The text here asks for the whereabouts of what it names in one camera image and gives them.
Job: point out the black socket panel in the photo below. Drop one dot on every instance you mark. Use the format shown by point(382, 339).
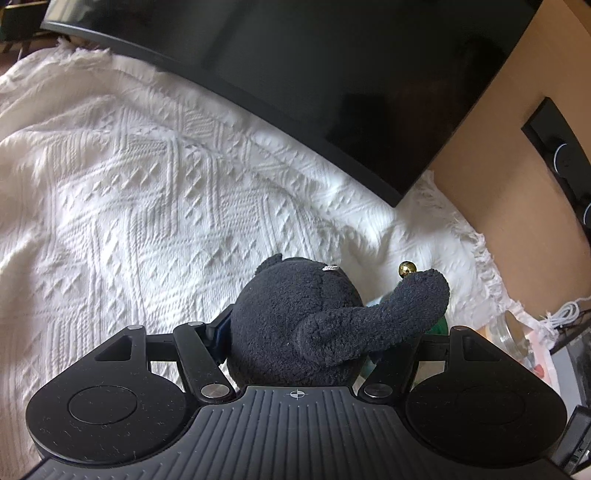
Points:
point(551, 134)

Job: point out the black plush toy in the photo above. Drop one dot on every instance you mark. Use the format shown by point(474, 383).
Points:
point(286, 332)

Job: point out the wooden side panel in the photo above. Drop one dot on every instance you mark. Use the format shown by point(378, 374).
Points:
point(498, 207)

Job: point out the curved black monitor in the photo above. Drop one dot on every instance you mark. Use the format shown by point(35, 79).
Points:
point(300, 69)

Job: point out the black flat device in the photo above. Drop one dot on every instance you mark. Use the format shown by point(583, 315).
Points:
point(575, 443)

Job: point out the white knitted blanket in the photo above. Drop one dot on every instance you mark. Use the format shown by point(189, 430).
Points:
point(115, 207)

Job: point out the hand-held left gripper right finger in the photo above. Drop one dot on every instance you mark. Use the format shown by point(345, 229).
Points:
point(392, 369)

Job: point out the small gold ball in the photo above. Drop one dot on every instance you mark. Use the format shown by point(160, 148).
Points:
point(407, 269)

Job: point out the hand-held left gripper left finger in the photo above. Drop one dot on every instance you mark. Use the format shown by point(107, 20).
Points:
point(220, 334)

